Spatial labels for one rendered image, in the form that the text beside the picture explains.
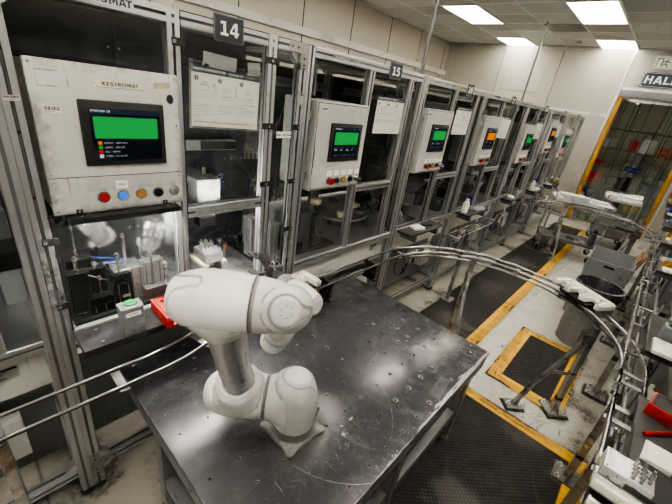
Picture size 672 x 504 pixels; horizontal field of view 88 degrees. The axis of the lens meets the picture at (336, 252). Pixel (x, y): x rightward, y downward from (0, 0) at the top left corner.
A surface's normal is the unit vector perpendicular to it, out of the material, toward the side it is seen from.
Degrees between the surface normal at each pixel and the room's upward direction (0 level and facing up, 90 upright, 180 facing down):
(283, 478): 0
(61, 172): 90
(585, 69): 90
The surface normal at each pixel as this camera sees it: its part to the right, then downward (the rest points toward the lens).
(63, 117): 0.72, 0.38
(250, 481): 0.14, -0.90
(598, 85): -0.68, 0.22
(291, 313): 0.21, -0.06
